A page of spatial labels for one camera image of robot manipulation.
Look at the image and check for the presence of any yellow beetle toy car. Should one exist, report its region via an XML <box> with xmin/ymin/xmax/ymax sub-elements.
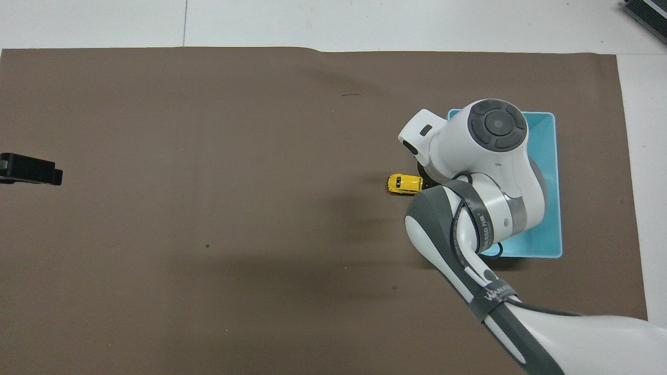
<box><xmin>387</xmin><ymin>173</ymin><xmax>424</xmax><ymax>196</ymax></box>

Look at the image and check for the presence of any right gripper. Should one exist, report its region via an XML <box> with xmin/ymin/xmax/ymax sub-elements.
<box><xmin>416</xmin><ymin>161</ymin><xmax>444</xmax><ymax>190</ymax></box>

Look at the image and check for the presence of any light blue plastic tray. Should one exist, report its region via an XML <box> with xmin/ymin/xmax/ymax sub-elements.
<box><xmin>447</xmin><ymin>108</ymin><xmax>564</xmax><ymax>259</ymax></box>

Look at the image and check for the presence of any black cable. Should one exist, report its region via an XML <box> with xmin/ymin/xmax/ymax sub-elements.
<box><xmin>450</xmin><ymin>174</ymin><xmax>585</xmax><ymax>317</ymax></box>

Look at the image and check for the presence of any black stand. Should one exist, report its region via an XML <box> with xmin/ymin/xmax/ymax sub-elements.
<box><xmin>622</xmin><ymin>0</ymin><xmax>667</xmax><ymax>30</ymax></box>

